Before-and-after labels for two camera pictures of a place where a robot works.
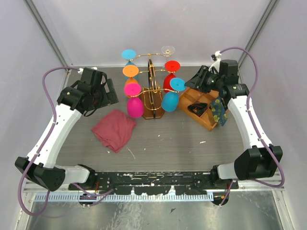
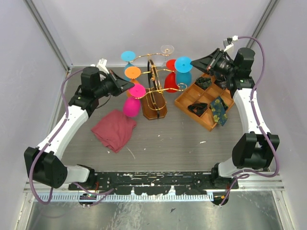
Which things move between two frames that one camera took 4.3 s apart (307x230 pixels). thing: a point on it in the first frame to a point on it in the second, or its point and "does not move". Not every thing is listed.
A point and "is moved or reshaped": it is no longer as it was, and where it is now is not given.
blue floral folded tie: x=218 y=108 does not move
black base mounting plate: x=183 y=182 does not move
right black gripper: x=195 y=82 to x=206 y=63
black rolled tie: x=197 y=108 does not move
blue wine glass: x=170 y=100 to x=183 y=68
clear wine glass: x=167 y=51 does not move
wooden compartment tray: x=195 y=105 does not move
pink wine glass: x=135 y=107 is moved or reshaped
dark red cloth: x=114 y=129 does not move
